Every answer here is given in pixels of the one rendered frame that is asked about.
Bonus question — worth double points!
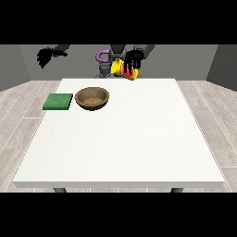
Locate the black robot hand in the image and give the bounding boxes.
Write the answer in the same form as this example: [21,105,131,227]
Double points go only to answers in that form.
[36,46,69,69]
[123,49,144,76]

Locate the yellow cup with melon print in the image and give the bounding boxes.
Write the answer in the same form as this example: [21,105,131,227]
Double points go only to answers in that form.
[110,58,140,81]

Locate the green square pad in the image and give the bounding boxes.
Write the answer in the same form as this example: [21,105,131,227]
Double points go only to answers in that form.
[42,93,74,111]

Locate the brown wooden bowl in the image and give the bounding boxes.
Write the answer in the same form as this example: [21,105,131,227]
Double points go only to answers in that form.
[74,86,111,112]

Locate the grey robot trunk purple rings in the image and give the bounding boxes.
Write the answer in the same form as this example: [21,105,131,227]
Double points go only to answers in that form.
[94,44,143,80]

